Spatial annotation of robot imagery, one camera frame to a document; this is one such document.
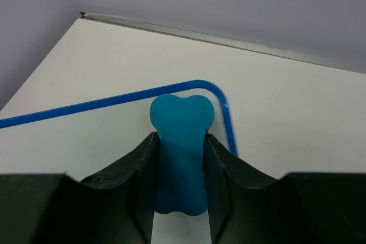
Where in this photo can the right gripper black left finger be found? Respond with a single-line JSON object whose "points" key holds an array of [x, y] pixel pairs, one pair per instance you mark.
{"points": [[113, 205]]}

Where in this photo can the aluminium table edge frame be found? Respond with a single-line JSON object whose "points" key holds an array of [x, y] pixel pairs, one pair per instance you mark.
{"points": [[228, 42]]}

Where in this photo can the blue bone-shaped eraser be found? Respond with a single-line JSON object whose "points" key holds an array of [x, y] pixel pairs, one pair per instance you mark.
{"points": [[181, 125]]}

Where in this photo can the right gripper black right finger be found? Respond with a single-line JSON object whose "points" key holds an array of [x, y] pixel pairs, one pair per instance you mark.
{"points": [[247, 206]]}

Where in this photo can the blue framed whiteboard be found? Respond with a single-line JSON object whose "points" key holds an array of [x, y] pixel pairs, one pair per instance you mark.
{"points": [[82, 139]]}

